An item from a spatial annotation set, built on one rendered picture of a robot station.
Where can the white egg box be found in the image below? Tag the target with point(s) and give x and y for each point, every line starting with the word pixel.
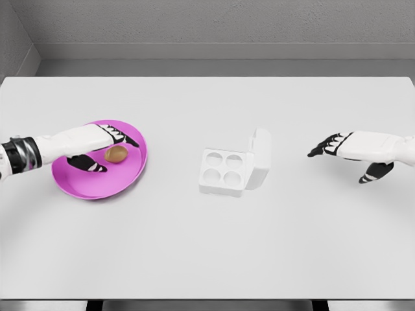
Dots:
pixel 233 165

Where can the pink round plate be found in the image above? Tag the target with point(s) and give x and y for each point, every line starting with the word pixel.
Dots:
pixel 129 175

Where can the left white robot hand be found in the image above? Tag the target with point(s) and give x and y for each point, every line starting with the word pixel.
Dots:
pixel 90 137

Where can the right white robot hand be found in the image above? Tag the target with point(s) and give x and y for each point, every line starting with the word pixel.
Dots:
pixel 363 144

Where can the brown egg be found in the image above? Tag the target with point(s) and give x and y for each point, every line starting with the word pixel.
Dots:
pixel 115 154

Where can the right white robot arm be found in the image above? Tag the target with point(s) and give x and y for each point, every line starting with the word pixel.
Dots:
pixel 405 149

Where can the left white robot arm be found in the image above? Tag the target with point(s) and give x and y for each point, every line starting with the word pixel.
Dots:
pixel 32 150

